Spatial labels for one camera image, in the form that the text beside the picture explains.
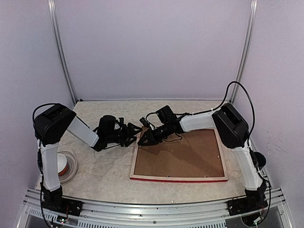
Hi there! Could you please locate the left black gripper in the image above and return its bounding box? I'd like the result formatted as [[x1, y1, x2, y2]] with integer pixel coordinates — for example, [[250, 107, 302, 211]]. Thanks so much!
[[106, 123, 143, 147]]

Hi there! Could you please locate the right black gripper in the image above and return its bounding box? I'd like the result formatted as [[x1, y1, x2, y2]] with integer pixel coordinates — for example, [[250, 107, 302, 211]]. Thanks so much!
[[138, 123, 171, 145]]

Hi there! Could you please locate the brown backing board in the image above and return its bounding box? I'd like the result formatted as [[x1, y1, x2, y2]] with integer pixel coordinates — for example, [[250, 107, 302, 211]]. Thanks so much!
[[133, 130, 224, 178]]

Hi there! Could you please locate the red wooden picture frame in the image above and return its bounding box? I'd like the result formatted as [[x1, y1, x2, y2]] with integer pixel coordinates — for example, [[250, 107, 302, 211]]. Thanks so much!
[[129, 128, 229, 183]]

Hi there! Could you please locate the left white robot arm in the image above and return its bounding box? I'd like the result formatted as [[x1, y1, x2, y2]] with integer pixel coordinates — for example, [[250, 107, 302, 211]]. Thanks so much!
[[32, 103, 142, 217]]

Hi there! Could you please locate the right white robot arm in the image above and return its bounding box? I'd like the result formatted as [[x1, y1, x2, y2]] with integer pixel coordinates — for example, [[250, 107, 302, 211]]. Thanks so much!
[[138, 103, 268, 216]]

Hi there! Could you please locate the white red bowl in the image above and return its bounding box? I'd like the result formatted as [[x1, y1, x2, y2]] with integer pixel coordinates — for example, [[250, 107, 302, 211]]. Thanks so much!
[[57, 153, 67, 176]]

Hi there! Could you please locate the dark green mug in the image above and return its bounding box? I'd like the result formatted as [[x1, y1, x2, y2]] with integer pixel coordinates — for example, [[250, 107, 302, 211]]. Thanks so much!
[[254, 152, 266, 170]]

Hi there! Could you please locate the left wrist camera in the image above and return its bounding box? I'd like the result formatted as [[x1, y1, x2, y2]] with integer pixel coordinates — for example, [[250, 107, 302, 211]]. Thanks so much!
[[97, 115, 124, 135]]

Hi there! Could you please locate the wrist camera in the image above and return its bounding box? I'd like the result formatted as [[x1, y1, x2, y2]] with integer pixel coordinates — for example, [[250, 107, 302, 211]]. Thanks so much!
[[97, 115, 124, 135], [139, 105, 178, 130]]

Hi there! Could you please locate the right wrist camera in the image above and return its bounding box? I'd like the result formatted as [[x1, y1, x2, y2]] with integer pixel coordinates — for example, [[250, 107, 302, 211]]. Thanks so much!
[[139, 105, 178, 130]]

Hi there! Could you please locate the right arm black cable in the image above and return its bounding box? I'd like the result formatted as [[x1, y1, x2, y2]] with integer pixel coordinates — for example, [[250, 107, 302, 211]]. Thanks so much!
[[175, 81, 256, 136]]

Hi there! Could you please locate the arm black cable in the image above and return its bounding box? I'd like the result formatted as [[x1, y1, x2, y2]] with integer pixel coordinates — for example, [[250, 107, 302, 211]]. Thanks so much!
[[175, 81, 256, 136], [32, 103, 60, 122]]

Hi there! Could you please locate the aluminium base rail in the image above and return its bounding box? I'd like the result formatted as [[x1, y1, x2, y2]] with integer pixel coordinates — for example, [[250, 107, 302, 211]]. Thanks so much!
[[13, 188, 295, 228]]

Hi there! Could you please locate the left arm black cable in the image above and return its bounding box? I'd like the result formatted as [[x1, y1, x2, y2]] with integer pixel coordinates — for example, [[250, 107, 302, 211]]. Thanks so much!
[[32, 103, 60, 122]]

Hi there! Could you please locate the left aluminium post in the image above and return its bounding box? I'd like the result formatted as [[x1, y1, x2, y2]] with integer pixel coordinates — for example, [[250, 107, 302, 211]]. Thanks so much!
[[47, 0, 77, 105]]

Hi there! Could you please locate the aluminium post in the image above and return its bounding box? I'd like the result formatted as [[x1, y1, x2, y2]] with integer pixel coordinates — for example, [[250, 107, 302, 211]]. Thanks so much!
[[228, 0, 258, 103], [47, 0, 77, 105]]

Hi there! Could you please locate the right aluminium post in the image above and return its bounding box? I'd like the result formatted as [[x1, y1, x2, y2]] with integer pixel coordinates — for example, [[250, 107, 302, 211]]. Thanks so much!
[[228, 0, 258, 103]]

